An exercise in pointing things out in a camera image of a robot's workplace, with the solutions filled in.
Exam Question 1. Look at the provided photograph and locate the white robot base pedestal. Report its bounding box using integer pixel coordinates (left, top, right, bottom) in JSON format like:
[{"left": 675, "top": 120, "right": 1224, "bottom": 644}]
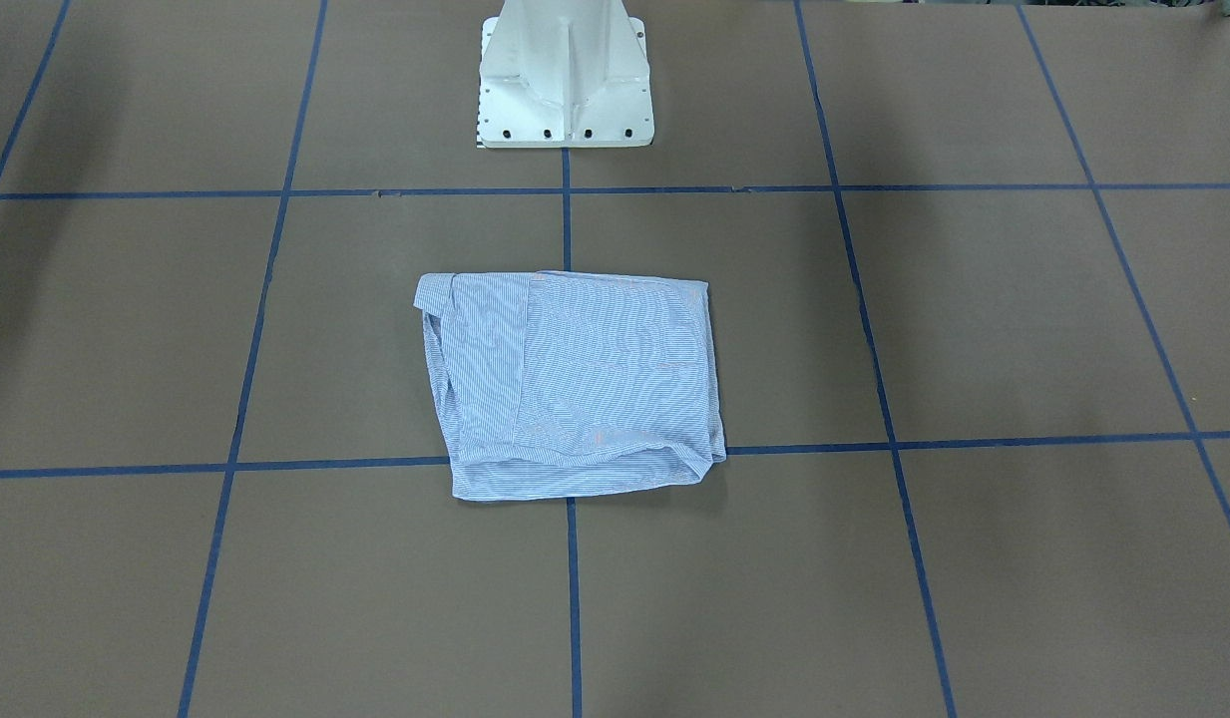
[{"left": 475, "top": 1, "right": 656, "bottom": 149}]

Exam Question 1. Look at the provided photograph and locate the light blue striped shirt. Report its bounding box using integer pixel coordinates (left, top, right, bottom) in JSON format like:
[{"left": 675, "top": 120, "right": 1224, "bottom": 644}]
[{"left": 415, "top": 270, "right": 727, "bottom": 502}]

